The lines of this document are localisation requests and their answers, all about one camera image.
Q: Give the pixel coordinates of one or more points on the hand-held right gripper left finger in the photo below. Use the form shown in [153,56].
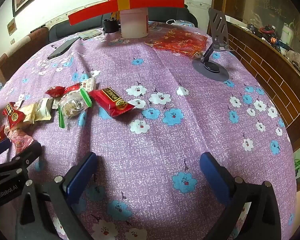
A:
[81,175]

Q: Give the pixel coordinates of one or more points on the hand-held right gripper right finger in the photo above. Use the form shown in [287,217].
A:
[212,177]

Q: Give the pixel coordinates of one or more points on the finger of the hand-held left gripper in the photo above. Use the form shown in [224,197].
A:
[27,156]
[0,148]

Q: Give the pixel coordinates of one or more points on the pink snack packet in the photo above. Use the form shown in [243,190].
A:
[20,140]

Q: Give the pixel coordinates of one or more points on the red snack packet round label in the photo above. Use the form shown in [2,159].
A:
[13,116]

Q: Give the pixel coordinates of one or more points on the beige snack packet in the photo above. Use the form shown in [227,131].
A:
[30,113]

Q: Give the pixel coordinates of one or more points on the cream snack packet dark end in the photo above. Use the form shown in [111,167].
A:
[43,110]

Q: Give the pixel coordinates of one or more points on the clear green-edged snack packet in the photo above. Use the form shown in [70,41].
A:
[71,106]

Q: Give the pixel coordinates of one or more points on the small red candy packet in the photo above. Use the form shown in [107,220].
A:
[55,91]

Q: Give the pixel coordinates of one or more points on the purple floral tablecloth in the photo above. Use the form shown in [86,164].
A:
[165,130]

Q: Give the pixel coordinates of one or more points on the large red black-label snack packet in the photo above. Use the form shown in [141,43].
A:
[107,105]

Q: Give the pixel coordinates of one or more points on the white and red snack packet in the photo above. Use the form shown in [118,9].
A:
[88,83]

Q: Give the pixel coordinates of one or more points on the brown chair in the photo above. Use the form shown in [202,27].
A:
[22,51]

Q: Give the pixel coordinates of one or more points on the grey phone stand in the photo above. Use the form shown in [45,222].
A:
[210,70]

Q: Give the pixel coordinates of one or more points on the black smartphone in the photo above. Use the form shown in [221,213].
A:
[62,48]

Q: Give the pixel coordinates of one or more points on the wooden brick-pattern cabinet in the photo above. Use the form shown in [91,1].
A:
[265,62]

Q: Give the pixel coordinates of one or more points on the dark sofa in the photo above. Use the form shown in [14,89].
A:
[65,28]

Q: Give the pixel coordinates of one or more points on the small patterned notebook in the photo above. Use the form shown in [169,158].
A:
[90,34]

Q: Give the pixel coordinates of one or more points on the red organza bag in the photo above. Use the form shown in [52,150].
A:
[180,40]

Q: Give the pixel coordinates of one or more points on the small black container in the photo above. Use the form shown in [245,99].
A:
[110,26]

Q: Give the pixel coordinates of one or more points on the white plastic jar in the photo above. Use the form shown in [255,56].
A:
[133,23]

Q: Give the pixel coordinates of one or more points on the white plastic bottle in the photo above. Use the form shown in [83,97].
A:
[287,33]

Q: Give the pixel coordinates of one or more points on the small framed wall picture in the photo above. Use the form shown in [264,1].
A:
[11,28]

